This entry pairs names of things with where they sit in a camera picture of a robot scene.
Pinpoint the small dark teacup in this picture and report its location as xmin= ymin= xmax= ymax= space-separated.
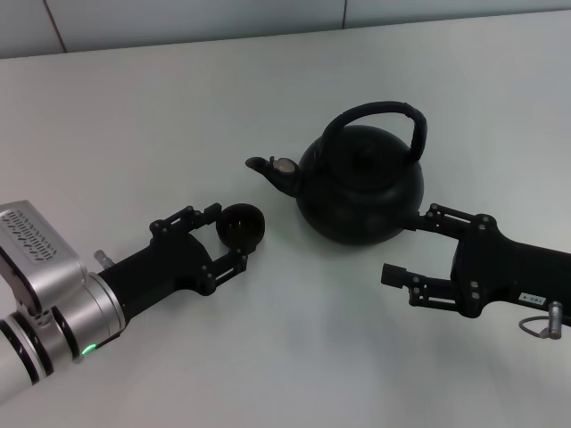
xmin=215 ymin=202 xmax=265 ymax=249

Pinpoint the black round teapot with handle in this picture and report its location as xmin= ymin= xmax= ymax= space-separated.
xmin=244 ymin=101 xmax=428 ymax=245

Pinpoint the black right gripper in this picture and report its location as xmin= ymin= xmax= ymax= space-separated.
xmin=381 ymin=202 xmax=571 ymax=326

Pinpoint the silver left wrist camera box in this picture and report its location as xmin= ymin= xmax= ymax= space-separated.
xmin=0 ymin=200 xmax=88 ymax=318

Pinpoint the right gripper cable with plug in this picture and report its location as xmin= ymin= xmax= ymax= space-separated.
xmin=518 ymin=300 xmax=566 ymax=341

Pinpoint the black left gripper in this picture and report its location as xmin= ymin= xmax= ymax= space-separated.
xmin=95 ymin=202 xmax=250 ymax=313

